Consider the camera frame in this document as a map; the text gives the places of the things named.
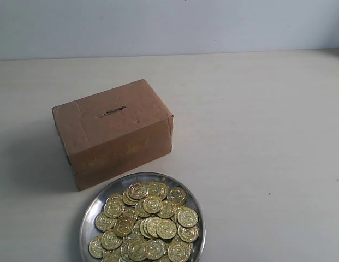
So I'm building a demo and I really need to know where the gold coin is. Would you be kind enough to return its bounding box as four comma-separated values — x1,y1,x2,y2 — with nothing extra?
94,212,117,232
177,225,199,243
177,207,198,228
127,239,149,261
156,219,177,240
88,235,104,259

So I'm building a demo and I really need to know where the gold coin middle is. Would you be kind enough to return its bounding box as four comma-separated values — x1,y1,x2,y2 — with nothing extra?
156,219,177,240

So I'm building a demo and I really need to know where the gold coin left side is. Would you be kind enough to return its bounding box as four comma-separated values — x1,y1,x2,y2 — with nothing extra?
94,212,117,232

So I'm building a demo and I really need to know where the gold coin far right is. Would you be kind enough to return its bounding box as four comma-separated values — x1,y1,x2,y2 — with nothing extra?
177,225,199,243

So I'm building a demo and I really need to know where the round steel plate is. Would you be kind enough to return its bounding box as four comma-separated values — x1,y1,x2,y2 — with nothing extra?
79,172,206,261

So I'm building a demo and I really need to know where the gold coin front left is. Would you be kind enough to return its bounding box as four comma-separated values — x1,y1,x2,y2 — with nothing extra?
88,235,104,259

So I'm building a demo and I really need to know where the brown cardboard box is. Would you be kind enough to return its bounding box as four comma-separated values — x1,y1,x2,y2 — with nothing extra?
52,79,174,190

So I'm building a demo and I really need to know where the gold coin right side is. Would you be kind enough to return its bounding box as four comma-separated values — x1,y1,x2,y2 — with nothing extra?
177,207,198,228

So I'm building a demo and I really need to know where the gold coin front centre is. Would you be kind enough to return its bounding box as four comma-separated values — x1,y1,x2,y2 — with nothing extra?
127,239,149,261

